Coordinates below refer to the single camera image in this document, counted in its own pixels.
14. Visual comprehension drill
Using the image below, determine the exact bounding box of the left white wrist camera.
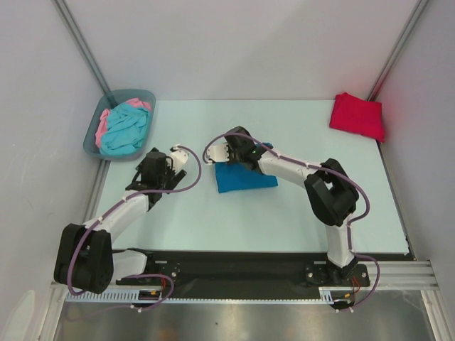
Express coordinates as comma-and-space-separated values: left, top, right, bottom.
166, 146, 189, 173

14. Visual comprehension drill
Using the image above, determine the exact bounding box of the black front mat strip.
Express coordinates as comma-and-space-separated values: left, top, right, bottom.
70, 248, 415, 301

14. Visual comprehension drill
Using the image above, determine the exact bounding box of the left slotted cable duct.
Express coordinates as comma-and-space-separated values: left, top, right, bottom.
65, 289, 163, 304

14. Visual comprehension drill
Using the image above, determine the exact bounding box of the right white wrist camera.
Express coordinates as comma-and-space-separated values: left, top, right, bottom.
205, 142, 230, 164

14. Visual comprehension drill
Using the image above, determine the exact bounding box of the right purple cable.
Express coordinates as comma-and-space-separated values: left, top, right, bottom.
201, 131, 381, 313

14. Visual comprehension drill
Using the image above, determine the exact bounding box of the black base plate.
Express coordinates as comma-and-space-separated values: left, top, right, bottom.
304, 261, 370, 287
115, 261, 181, 286

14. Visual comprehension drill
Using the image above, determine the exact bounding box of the pink t shirt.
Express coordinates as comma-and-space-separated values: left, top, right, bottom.
95, 97, 152, 147

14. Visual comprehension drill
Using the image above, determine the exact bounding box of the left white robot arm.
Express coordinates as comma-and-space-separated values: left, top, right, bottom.
53, 148, 188, 294

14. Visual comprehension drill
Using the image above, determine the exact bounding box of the purple cable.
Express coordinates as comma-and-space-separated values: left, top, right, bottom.
201, 131, 381, 313
66, 144, 203, 313

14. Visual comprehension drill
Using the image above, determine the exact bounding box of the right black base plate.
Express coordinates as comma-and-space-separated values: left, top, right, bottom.
304, 261, 370, 287

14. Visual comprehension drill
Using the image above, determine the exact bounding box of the teal plastic basket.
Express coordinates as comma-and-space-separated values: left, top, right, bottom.
83, 89, 156, 161

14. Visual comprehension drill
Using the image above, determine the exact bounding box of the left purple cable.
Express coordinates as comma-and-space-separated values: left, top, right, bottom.
66, 144, 203, 313

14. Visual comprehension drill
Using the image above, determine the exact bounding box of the right aluminium corner post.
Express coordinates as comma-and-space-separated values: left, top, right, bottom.
366, 0, 432, 102

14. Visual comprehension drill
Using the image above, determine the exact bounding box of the slotted cable duct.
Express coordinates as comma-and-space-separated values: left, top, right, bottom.
319, 287, 355, 304
65, 289, 163, 304

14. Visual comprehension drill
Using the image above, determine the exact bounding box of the right slotted cable duct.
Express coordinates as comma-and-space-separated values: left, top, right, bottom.
319, 287, 355, 304

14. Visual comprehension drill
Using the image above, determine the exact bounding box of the aluminium corner post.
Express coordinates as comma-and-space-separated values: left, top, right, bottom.
366, 0, 432, 102
51, 0, 110, 94

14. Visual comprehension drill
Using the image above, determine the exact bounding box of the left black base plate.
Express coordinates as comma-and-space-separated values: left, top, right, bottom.
115, 261, 181, 286

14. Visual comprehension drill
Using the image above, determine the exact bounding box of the aluminium front rail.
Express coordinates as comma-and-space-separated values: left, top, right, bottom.
49, 259, 440, 291

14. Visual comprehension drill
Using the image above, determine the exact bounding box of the dark blue t shirt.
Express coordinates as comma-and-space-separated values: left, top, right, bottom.
214, 163, 278, 193

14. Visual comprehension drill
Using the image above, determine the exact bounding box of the left aluminium corner post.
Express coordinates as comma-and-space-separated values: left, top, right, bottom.
51, 0, 110, 94

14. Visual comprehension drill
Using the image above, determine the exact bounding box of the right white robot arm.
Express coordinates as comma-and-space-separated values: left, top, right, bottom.
225, 126, 370, 285

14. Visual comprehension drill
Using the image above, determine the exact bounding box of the light blue t shirt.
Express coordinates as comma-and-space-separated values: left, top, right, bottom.
100, 102, 152, 157

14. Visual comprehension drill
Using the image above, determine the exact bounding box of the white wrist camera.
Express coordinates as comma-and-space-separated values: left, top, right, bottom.
205, 142, 230, 164
166, 146, 189, 173

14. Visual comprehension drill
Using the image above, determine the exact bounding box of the folded red t shirt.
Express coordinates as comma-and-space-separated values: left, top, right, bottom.
329, 92, 385, 143

